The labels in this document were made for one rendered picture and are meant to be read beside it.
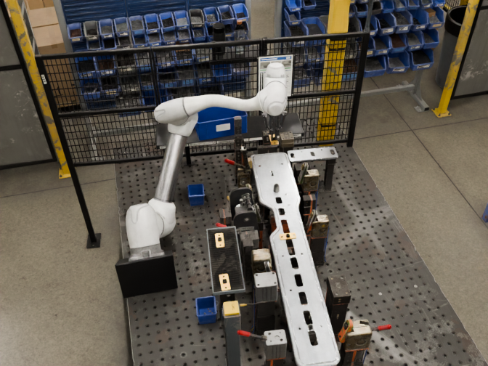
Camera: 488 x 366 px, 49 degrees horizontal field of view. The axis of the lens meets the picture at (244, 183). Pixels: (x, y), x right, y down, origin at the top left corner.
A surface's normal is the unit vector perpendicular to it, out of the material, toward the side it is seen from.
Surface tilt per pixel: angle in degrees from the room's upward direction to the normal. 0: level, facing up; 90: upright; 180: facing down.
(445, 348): 0
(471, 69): 91
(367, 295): 0
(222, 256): 0
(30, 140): 88
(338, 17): 86
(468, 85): 91
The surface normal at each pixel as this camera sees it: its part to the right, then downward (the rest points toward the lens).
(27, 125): 0.20, 0.70
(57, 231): -0.01, -0.73
